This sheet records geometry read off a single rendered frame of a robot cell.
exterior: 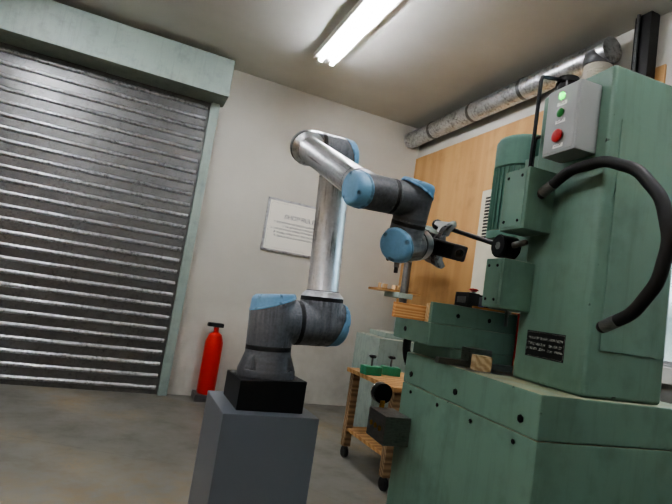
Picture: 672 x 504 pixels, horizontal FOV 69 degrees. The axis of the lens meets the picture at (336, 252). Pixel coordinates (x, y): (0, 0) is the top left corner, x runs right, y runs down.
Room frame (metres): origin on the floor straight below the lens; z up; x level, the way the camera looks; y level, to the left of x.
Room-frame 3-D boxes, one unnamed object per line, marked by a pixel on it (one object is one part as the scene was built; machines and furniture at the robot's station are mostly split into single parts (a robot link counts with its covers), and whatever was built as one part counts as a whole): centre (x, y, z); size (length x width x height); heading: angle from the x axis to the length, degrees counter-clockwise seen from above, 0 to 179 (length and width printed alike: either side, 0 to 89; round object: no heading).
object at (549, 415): (1.31, -0.56, 0.76); 0.57 x 0.45 x 0.09; 18
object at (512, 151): (1.43, -0.52, 1.32); 0.18 x 0.18 x 0.31
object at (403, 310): (1.40, -0.44, 0.92); 0.56 x 0.02 x 0.04; 108
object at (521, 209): (1.18, -0.44, 1.22); 0.09 x 0.08 x 0.15; 18
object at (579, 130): (1.08, -0.49, 1.40); 0.10 x 0.06 x 0.16; 18
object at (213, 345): (3.97, 0.85, 0.30); 0.19 x 0.18 x 0.60; 22
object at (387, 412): (1.48, -0.23, 0.58); 0.12 x 0.08 x 0.08; 18
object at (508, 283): (1.20, -0.43, 1.02); 0.09 x 0.07 x 0.12; 108
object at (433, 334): (1.54, -0.51, 0.87); 0.61 x 0.30 x 0.06; 108
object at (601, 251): (1.15, -0.61, 1.16); 0.22 x 0.22 x 0.72; 18
